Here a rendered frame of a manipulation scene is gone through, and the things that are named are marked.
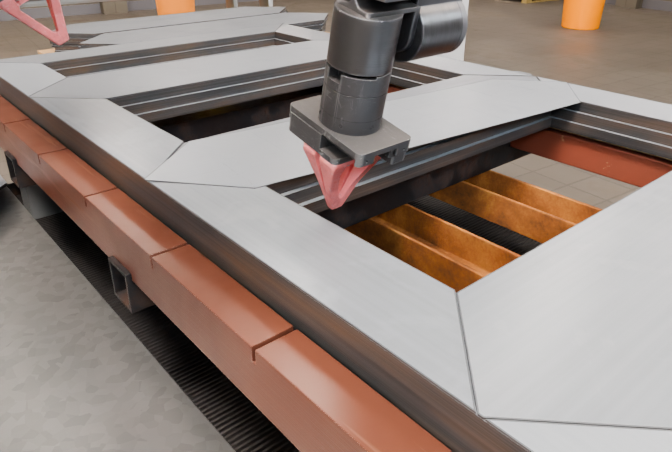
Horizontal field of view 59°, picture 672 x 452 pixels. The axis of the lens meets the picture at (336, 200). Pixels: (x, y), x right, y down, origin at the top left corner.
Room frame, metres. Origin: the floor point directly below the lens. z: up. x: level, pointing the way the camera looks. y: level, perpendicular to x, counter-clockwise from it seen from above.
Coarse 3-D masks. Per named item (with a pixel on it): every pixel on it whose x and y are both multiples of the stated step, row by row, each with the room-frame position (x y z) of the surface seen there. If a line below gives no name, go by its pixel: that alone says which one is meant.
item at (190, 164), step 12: (192, 144) 0.71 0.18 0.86; (180, 156) 0.67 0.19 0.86; (192, 156) 0.67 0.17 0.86; (204, 156) 0.67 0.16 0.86; (168, 168) 0.63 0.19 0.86; (180, 168) 0.63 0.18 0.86; (192, 168) 0.63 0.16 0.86; (204, 168) 0.63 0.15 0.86; (216, 168) 0.63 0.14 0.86; (228, 168) 0.63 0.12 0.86; (180, 180) 0.60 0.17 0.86; (192, 180) 0.60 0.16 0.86; (204, 180) 0.60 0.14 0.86; (216, 180) 0.60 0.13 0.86; (228, 180) 0.60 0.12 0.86; (240, 180) 0.60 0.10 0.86
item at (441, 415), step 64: (64, 64) 1.21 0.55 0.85; (128, 64) 1.29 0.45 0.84; (320, 64) 1.21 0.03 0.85; (64, 128) 0.81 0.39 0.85; (512, 128) 0.87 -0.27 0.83; (576, 128) 0.90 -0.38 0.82; (640, 128) 0.83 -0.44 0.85; (128, 192) 0.65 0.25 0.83; (320, 192) 0.63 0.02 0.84; (320, 320) 0.37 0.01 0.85; (384, 384) 0.32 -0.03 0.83; (512, 448) 0.24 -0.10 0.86
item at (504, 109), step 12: (432, 96) 0.94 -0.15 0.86; (444, 96) 0.94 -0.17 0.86; (456, 96) 0.94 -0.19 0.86; (468, 96) 0.94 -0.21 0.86; (480, 96) 0.94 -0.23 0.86; (492, 96) 0.94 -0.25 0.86; (480, 108) 0.87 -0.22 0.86; (492, 108) 0.87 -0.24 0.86; (504, 108) 0.87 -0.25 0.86; (516, 108) 0.87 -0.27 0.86; (528, 108) 0.87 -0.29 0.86
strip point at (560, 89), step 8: (496, 80) 1.04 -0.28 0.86; (504, 80) 1.04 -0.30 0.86; (512, 80) 1.04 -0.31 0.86; (520, 80) 1.04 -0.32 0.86; (528, 80) 1.04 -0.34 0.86; (528, 88) 0.99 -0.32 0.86; (536, 88) 0.99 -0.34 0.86; (544, 88) 0.99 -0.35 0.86; (552, 88) 0.99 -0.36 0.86; (560, 88) 0.99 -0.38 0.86; (568, 88) 0.99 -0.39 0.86; (560, 96) 0.94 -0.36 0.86; (568, 96) 0.94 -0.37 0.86; (576, 96) 0.94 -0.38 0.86
